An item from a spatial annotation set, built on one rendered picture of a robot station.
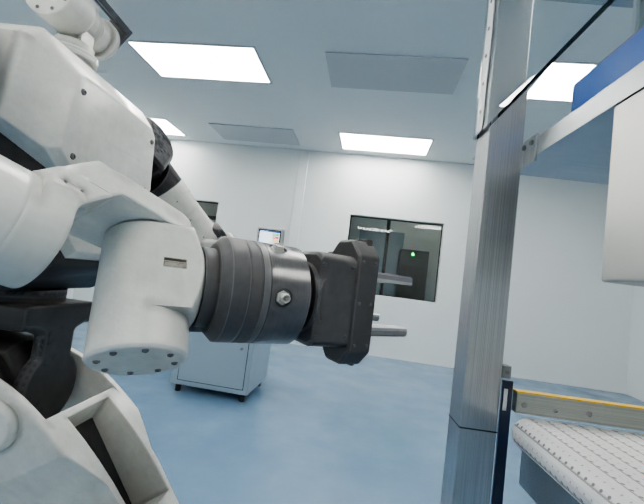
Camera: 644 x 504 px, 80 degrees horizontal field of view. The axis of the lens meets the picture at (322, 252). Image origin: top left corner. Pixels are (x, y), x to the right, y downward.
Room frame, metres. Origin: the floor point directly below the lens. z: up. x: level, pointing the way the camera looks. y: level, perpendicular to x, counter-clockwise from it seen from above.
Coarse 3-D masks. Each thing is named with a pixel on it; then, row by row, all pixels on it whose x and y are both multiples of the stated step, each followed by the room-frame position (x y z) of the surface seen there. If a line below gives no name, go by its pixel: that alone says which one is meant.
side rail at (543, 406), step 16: (512, 400) 0.63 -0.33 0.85; (528, 400) 0.61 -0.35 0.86; (544, 400) 0.61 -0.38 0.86; (560, 400) 0.61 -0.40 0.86; (544, 416) 0.61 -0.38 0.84; (560, 416) 0.61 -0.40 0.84; (576, 416) 0.61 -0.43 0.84; (592, 416) 0.61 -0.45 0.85; (608, 416) 0.61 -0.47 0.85; (624, 416) 0.60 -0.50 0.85; (640, 416) 0.60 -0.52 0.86
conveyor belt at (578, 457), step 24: (528, 432) 0.57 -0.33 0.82; (552, 432) 0.55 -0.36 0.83; (576, 432) 0.57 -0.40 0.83; (600, 432) 0.58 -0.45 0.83; (624, 432) 0.60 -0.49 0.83; (552, 456) 0.51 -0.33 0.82; (576, 456) 0.48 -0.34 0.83; (600, 456) 0.49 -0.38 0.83; (624, 456) 0.50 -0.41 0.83; (576, 480) 0.45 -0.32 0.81; (600, 480) 0.43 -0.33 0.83; (624, 480) 0.43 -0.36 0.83
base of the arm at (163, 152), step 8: (152, 120) 0.74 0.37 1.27; (152, 128) 0.72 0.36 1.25; (160, 128) 0.75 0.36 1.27; (160, 136) 0.74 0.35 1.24; (160, 144) 0.73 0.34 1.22; (168, 144) 0.76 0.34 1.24; (160, 152) 0.72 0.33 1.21; (168, 152) 0.75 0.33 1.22; (160, 160) 0.70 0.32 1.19; (168, 160) 0.73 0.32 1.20; (152, 168) 0.70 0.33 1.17; (160, 168) 0.70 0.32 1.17; (152, 176) 0.71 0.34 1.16
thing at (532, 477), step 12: (528, 456) 0.60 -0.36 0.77; (528, 468) 0.60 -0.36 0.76; (540, 468) 0.57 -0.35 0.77; (528, 480) 0.60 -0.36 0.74; (540, 480) 0.57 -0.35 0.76; (552, 480) 0.54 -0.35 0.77; (528, 492) 0.60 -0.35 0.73; (540, 492) 0.56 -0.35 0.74; (552, 492) 0.54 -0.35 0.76; (564, 492) 0.51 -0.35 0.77
